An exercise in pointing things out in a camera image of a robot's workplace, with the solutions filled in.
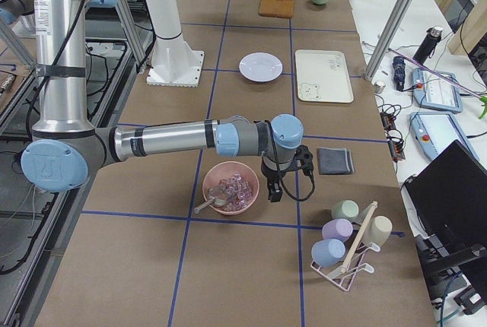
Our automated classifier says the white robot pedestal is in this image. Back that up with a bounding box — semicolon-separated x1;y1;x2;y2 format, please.
145;0;205;87

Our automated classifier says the upper teach pendant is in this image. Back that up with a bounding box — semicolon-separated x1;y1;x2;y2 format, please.
412;68;463;113

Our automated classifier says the black laptop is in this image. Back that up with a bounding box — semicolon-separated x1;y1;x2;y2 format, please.
403;138;487;244

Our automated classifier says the folded navy umbrella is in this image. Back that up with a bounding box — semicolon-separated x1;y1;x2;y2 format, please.
393;56;406;91

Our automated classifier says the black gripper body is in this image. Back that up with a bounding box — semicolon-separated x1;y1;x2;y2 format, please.
261;144;314;190

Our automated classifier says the white wire cup rack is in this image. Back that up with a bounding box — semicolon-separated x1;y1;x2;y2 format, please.
310;201;381;291

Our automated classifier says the grey folded cloth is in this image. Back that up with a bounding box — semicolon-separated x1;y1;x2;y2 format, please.
317;148;355;175

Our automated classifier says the teach pendant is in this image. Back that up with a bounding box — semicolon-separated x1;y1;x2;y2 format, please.
409;111;479;160
412;68;463;113

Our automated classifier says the metal scoop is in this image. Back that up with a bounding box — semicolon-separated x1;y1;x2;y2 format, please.
194;186;228;214

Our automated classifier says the lower teach pendant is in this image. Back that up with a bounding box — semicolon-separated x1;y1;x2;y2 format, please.
409;111;479;160

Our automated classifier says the green cup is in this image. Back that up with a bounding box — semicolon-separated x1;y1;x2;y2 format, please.
331;199;359;222

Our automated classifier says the purple cup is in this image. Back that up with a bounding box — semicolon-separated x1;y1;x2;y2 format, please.
321;218;353;243

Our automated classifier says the aluminium frame post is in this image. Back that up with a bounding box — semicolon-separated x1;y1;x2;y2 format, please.
364;0;412;82

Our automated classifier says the blue cup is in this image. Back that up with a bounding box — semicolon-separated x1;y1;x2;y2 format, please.
311;239;345;267

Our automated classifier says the pink bowl with ice cubes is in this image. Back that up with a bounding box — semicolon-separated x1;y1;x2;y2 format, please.
202;161;259;215

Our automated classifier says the black water bottle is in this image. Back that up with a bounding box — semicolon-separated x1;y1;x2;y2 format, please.
412;26;444;65

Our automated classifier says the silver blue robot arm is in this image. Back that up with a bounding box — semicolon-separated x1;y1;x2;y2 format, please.
1;0;34;25
21;0;314;202

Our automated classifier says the purple reacher stick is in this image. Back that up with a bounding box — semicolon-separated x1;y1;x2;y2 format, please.
387;48;487;119

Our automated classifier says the wooden tray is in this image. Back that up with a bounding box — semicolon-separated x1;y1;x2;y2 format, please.
258;0;294;19

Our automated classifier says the beige cup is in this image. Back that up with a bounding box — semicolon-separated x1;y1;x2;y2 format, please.
362;215;393;247

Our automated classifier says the cream bear tray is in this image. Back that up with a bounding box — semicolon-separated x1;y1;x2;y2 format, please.
294;49;354;103

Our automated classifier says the white round plate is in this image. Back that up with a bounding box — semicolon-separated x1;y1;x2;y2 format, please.
239;52;283;83

